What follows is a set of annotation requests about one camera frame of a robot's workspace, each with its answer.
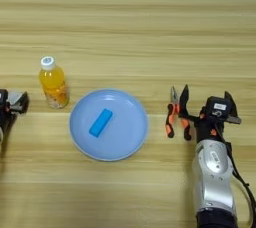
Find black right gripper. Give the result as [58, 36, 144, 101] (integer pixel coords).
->
[178, 84, 242, 145]

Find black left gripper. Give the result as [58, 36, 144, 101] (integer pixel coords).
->
[0, 91, 30, 140]

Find small grey square block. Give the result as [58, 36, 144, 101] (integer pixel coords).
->
[7, 90, 27, 112]

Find orange juice bottle white cap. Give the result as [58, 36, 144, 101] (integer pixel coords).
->
[38, 55, 70, 110]

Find light blue round plate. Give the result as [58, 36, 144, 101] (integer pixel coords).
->
[68, 88, 149, 162]

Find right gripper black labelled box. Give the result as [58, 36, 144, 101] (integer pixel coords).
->
[204, 95, 233, 120]

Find blue rectangular block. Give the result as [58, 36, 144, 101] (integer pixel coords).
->
[88, 108, 114, 138]

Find orange black handled pliers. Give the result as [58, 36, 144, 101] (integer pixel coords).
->
[164, 85, 193, 141]

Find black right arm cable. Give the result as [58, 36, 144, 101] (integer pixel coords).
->
[224, 135, 256, 228]

